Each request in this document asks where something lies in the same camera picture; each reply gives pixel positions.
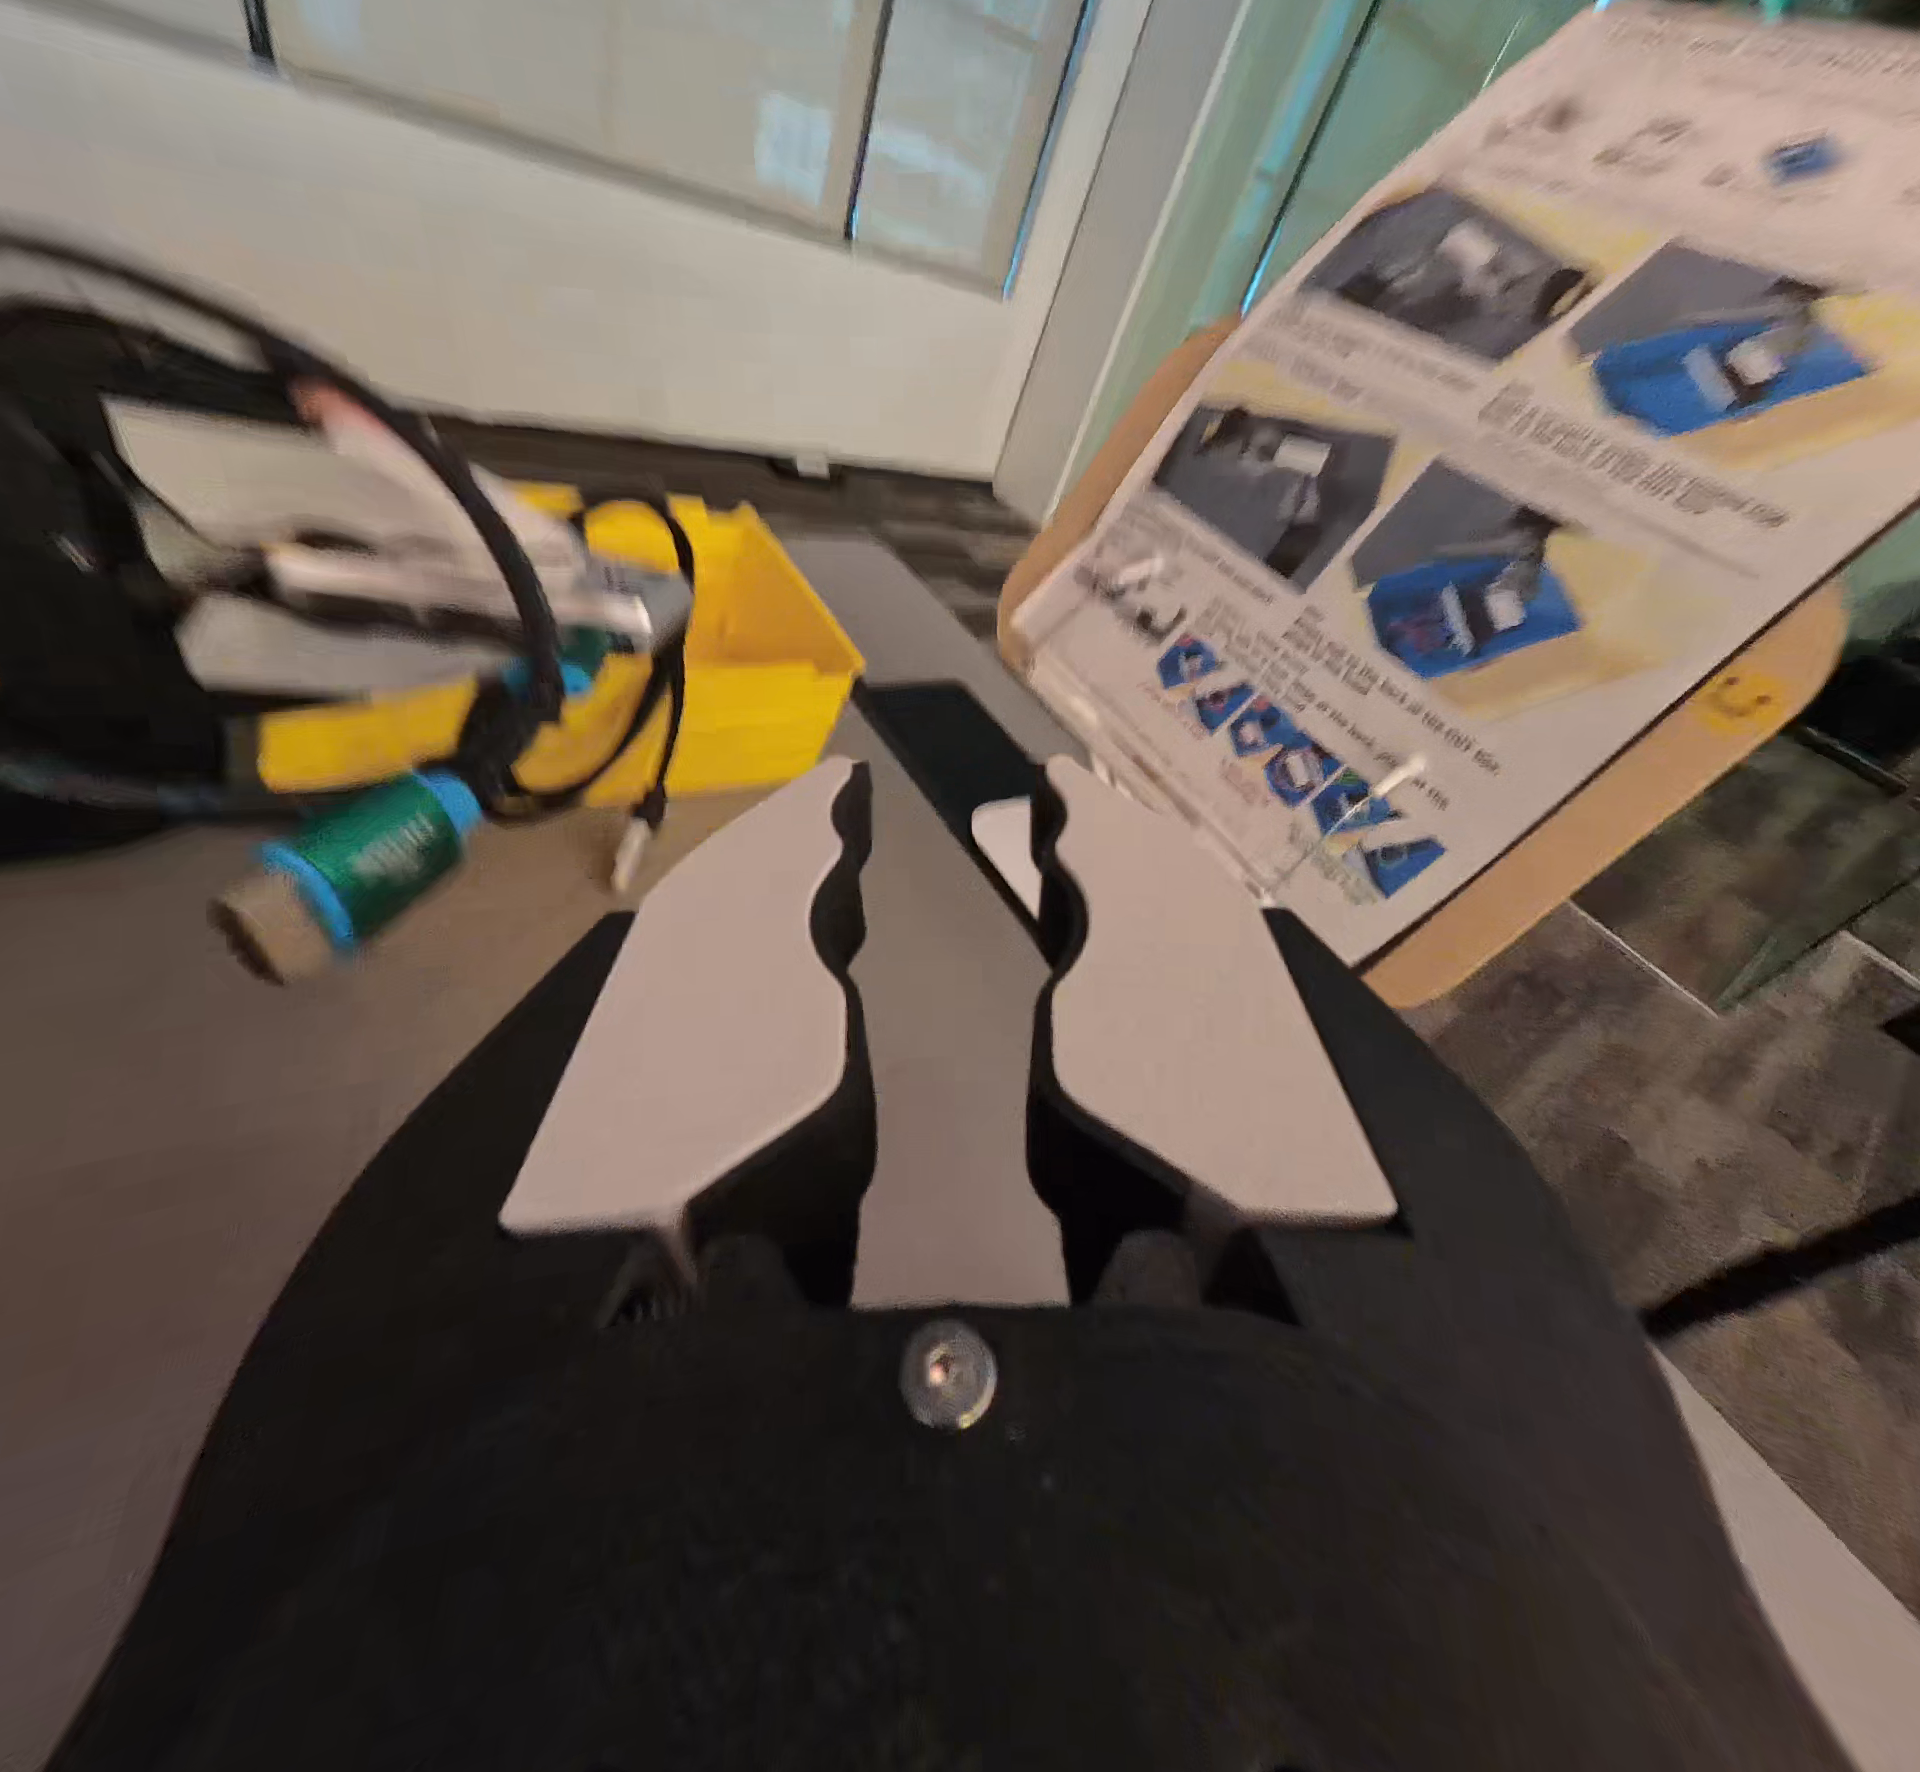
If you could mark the black mat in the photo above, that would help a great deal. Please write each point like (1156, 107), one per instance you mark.
(961, 737)

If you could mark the yellow plastic bin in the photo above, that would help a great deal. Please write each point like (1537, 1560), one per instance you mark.
(721, 648)

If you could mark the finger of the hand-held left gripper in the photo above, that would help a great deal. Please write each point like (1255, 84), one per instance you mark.
(300, 481)
(331, 648)

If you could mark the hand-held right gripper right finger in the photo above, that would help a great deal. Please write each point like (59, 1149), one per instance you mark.
(1216, 1053)

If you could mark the yellow smiley sticker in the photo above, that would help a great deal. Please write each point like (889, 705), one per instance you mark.
(1735, 699)

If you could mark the small black floor object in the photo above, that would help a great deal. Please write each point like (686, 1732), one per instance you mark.
(805, 466)

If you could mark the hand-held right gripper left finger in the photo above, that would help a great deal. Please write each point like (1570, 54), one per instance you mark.
(690, 1053)

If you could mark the silver port hub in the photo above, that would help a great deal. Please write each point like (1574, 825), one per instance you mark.
(479, 589)

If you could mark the white stand base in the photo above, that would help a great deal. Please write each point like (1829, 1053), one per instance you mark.
(1014, 857)

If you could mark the printed instruction sheet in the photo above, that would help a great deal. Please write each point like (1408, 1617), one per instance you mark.
(1500, 453)

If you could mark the instruction sheet on stand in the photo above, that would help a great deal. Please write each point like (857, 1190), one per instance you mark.
(1593, 843)

